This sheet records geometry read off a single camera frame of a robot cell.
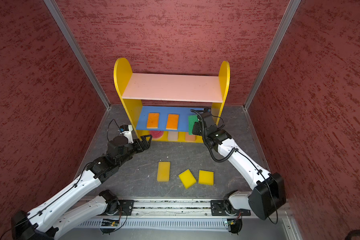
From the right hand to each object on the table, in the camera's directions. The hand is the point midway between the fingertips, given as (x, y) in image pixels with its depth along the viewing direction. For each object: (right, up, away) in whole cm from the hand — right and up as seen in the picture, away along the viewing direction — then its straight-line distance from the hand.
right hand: (195, 128), depth 81 cm
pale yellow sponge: (-19, -26, +5) cm, 32 cm away
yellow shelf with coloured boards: (-22, +15, +40) cm, 48 cm away
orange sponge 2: (-26, +4, +11) cm, 28 cm away
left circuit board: (-44, -47, -9) cm, 64 cm away
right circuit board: (+17, -46, -10) cm, 50 cm away
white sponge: (-14, -6, +19) cm, 24 cm away
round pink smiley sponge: (-25, -5, +16) cm, 30 cm away
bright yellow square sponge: (+6, -29, +2) cm, 29 cm away
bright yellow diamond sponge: (-5, -29, +2) cm, 30 cm away
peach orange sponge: (-3, -8, +18) cm, 20 cm away
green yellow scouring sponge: (-2, +5, +2) cm, 6 cm away
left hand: (-26, -6, -5) cm, 27 cm away
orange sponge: (-14, +3, +11) cm, 18 cm away
